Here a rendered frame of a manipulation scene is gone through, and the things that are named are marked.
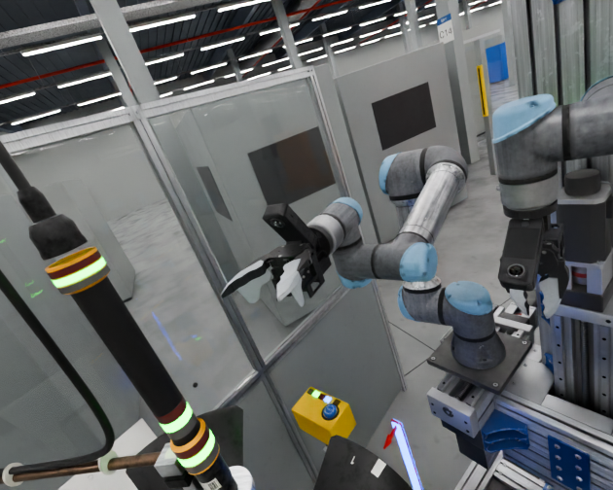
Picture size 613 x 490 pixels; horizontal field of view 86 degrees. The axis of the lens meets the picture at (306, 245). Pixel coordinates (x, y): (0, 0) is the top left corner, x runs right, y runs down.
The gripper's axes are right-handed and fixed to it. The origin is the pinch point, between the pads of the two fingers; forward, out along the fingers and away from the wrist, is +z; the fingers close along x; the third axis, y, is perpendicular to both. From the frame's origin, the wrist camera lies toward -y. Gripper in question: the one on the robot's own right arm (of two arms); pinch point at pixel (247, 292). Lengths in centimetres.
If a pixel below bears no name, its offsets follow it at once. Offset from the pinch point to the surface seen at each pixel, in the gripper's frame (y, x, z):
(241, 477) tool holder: 19.9, -1.0, 14.6
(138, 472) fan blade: 25.7, 24.3, 19.0
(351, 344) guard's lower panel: 98, 53, -90
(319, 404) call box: 59, 23, -24
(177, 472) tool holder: 12.9, 1.7, 19.5
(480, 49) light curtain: -23, 23, -566
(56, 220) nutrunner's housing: -19.1, -1.8, 16.7
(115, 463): 11.4, 10.5, 22.3
